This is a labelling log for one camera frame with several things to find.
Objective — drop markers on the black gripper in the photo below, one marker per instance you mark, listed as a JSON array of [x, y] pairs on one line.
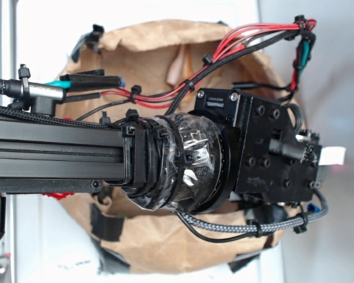
[[263, 157]]

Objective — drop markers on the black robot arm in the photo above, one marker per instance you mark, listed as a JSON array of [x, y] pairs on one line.
[[173, 162]]

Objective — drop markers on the orange conch seashell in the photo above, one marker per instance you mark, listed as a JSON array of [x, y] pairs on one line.
[[181, 67]]

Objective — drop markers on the brown paper bag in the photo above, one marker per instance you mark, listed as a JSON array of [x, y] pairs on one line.
[[126, 237]]

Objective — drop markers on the aluminium frame rail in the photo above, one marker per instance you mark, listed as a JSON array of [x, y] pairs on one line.
[[7, 71]]

